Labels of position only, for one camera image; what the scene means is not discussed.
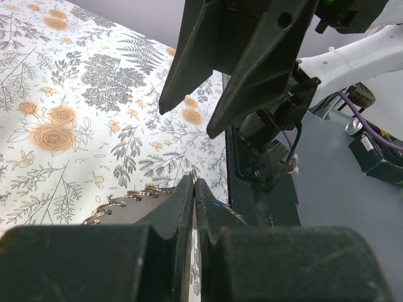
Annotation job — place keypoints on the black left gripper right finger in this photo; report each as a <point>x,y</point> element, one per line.
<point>245,263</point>

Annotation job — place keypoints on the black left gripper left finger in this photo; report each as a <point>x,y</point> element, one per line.
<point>144,260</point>

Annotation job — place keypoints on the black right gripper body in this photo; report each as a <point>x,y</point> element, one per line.
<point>237,23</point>

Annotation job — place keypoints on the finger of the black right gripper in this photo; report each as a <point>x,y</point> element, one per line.
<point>261,74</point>
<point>197,53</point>

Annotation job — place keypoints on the large silver keyring with chain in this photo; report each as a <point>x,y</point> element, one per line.
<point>130,208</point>

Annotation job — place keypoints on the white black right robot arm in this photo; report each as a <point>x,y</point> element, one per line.
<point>375,54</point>

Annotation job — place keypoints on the floral table mat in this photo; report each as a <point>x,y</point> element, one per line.
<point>80,117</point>

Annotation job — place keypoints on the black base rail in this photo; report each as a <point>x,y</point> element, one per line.
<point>261,148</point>

